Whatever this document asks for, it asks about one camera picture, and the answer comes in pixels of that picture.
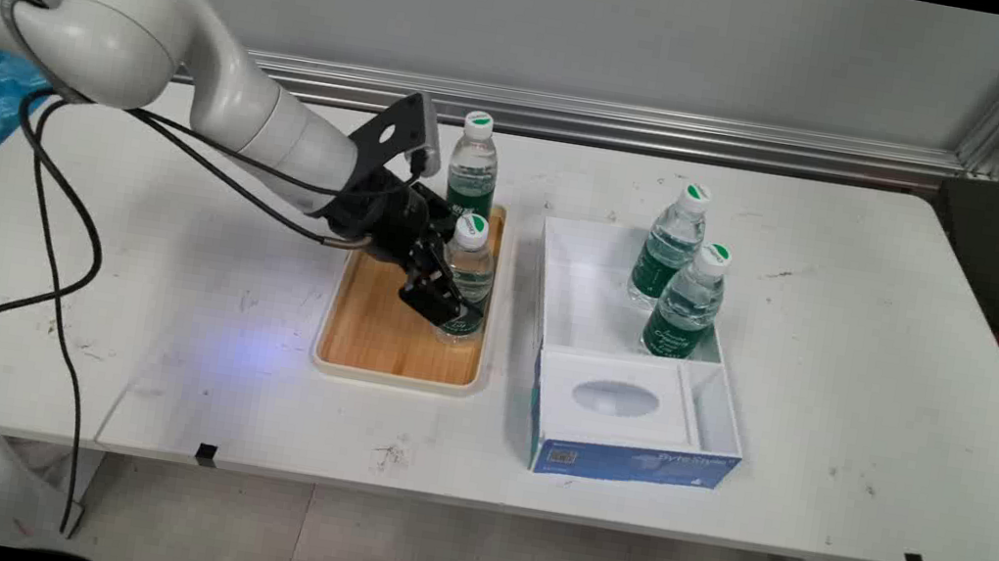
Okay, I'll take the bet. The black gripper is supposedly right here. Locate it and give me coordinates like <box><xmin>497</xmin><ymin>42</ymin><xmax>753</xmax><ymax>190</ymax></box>
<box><xmin>303</xmin><ymin>158</ymin><xmax>506</xmax><ymax>331</ymax></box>

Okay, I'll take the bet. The water bottle green label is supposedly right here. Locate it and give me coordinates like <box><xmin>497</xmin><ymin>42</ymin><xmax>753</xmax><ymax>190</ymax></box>
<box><xmin>624</xmin><ymin>175</ymin><xmax>715</xmax><ymax>316</ymax></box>
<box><xmin>637</xmin><ymin>235</ymin><xmax>735</xmax><ymax>366</ymax></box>
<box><xmin>431</xmin><ymin>210</ymin><xmax>504</xmax><ymax>350</ymax></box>
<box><xmin>441</xmin><ymin>107</ymin><xmax>507</xmax><ymax>222</ymax></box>

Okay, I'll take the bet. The wooden tray white rim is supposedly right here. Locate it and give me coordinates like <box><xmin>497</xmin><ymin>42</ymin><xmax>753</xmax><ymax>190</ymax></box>
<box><xmin>308</xmin><ymin>180</ymin><xmax>511</xmax><ymax>400</ymax></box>

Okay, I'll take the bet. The white box blue side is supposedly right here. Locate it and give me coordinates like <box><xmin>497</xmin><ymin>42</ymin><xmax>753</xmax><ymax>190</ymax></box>
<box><xmin>506</xmin><ymin>212</ymin><xmax>776</xmax><ymax>504</ymax></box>

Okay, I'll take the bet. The horizontal aluminium rail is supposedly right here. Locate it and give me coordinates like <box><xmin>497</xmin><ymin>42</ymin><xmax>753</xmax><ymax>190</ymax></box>
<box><xmin>172</xmin><ymin>35</ymin><xmax>970</xmax><ymax>201</ymax></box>

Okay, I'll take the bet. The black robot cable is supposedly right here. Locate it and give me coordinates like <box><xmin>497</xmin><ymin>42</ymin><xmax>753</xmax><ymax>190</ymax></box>
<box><xmin>0</xmin><ymin>93</ymin><xmax>429</xmax><ymax>561</ymax></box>
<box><xmin>0</xmin><ymin>82</ymin><xmax>395</xmax><ymax>456</ymax></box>

